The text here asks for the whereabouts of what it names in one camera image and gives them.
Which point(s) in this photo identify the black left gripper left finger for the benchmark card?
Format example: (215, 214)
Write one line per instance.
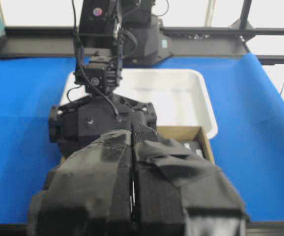
(89, 193)

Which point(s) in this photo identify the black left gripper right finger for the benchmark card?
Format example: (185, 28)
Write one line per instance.
(210, 204)

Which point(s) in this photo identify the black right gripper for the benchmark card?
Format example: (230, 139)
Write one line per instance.
(97, 113)

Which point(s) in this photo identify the small black labelled box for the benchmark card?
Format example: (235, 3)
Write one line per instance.
(194, 146)

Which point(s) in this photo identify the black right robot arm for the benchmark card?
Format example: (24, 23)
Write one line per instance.
(109, 35)

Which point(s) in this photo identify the brown cardboard box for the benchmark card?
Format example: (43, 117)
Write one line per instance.
(193, 137)

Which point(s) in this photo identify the white plastic tray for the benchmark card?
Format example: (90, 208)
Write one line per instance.
(179, 96)

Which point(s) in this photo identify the blue table cloth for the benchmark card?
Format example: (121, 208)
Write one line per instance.
(249, 145)

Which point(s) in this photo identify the black metal table frame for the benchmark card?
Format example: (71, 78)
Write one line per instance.
(220, 42)

